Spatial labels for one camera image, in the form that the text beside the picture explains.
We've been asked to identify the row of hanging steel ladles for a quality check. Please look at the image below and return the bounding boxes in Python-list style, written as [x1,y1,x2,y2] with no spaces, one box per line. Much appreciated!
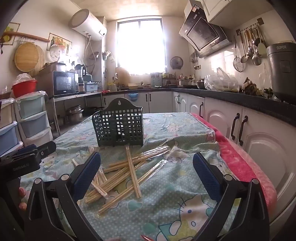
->
[239,23,267,66]

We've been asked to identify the blue plastic drawer unit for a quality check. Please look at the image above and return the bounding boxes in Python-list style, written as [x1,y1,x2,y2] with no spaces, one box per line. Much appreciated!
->
[0,98,23,156]

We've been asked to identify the glass front range hood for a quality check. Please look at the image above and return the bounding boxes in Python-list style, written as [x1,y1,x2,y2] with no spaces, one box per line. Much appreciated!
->
[179,10,232,58]

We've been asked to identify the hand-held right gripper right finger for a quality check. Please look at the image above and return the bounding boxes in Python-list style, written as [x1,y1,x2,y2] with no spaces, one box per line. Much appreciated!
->
[193,152,270,241]

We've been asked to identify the clear plastic food bag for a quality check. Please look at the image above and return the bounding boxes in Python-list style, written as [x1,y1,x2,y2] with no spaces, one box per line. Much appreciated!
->
[204,67,240,93]

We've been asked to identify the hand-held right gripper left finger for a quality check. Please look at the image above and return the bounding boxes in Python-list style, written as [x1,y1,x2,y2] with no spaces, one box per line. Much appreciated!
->
[24,152,103,241]

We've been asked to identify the blue knife block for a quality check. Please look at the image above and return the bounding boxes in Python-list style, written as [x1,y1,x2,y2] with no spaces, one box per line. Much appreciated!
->
[151,73,162,87]

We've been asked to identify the brown cardboard box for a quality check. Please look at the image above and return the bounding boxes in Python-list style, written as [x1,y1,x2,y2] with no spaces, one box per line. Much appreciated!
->
[38,62,66,75]

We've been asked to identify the fruit picture wall tile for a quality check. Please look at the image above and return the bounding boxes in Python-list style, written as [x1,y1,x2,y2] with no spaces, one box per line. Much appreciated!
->
[0,22,21,44]
[47,32,73,54]

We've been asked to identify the pink fleece blanket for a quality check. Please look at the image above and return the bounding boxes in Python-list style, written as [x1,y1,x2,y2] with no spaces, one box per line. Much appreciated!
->
[190,113,278,209]

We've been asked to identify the pile of dried greens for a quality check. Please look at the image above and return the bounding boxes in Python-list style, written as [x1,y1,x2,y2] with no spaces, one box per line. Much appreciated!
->
[242,77,273,98]

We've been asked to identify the white water heater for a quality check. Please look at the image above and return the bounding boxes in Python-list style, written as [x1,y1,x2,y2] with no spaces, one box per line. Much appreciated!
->
[68,9,108,42]

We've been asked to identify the wall utensil rail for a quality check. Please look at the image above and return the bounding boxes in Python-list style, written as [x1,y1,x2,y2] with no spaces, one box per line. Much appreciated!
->
[236,17,264,35]

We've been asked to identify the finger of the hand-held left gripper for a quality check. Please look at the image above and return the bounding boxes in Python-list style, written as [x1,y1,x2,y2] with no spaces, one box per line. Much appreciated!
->
[34,141,57,163]
[16,144,38,157]

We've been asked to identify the person's left hand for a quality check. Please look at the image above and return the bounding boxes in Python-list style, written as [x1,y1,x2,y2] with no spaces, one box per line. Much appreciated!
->
[18,187,27,211]

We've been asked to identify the silver microwave oven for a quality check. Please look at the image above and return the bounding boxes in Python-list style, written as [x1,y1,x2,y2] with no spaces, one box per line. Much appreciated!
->
[37,71,79,96]

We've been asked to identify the long wooden rolling pin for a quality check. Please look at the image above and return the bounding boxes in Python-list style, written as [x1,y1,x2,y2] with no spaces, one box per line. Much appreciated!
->
[0,31,51,43]

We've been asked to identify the pastel plastic drawer unit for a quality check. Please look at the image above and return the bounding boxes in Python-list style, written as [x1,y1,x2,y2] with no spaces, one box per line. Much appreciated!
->
[14,91,53,146]

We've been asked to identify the stack of steel pots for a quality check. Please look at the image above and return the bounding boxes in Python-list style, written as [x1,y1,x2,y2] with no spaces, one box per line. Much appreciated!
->
[67,105,84,122]

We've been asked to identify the round woven mat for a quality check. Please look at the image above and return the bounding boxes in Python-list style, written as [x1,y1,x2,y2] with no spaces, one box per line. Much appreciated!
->
[28,44,45,76]

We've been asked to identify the wall mounted utensil cups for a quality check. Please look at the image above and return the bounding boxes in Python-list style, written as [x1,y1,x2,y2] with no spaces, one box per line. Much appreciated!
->
[102,50,115,62]

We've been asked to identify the grey kitchen appliance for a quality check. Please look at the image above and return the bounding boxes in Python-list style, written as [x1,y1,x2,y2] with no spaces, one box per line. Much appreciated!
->
[265,41,296,105]

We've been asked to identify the black frying pan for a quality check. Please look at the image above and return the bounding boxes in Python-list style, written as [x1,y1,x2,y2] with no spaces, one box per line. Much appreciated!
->
[85,106,104,114]

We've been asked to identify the green plastic utensil basket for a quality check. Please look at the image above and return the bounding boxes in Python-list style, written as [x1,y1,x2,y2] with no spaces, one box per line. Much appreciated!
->
[92,98,144,147]

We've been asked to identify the metal shelf rack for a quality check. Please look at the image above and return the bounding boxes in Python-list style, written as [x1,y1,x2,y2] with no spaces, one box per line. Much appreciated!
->
[47,91,103,136]

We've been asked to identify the small round wall fan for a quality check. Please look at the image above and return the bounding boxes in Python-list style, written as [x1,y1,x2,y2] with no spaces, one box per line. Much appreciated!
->
[170,56,184,69]

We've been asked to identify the red plastic basin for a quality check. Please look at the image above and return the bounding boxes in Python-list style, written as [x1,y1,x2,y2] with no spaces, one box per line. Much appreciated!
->
[11,80,38,98]

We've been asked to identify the pile of bamboo chopsticks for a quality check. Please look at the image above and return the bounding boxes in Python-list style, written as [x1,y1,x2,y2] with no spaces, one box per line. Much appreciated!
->
[71,144,176,214]

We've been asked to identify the white plastic bag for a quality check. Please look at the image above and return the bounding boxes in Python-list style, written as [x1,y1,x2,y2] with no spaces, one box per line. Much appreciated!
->
[16,73,33,85]

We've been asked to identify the white round plastic cover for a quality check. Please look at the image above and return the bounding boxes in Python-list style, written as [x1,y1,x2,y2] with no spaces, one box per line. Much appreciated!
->
[49,44,61,63]

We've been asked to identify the black kitchen countertop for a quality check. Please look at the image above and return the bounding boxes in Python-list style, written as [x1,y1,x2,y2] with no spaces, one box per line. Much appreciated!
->
[102,86,296,127]

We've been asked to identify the kitchen window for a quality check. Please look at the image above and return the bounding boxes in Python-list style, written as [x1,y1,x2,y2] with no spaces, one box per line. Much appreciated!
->
[116,19,167,76]

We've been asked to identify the black blender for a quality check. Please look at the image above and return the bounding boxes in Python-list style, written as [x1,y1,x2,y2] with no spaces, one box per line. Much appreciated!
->
[75,64,87,93]

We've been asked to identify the water heater hoses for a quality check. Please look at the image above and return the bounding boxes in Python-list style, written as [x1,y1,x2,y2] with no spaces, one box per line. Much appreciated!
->
[84,35,97,67]

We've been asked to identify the white upper cabinet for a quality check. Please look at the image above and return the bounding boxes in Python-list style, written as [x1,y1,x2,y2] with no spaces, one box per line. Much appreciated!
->
[184,0,273,24]

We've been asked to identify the cartoon cat printed cloth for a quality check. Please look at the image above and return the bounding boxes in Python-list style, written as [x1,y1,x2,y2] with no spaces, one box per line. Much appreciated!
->
[20,112,240,241]

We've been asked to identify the blue-grey countertop appliance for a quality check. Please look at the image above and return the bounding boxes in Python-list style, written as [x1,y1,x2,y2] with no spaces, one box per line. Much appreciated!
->
[84,80,102,93]

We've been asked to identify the dish rack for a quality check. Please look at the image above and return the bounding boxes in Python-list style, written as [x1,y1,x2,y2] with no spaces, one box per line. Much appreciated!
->
[162,74,176,87]

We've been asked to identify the round bamboo board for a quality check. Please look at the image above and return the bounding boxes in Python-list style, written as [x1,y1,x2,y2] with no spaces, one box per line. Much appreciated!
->
[14,42,38,72]

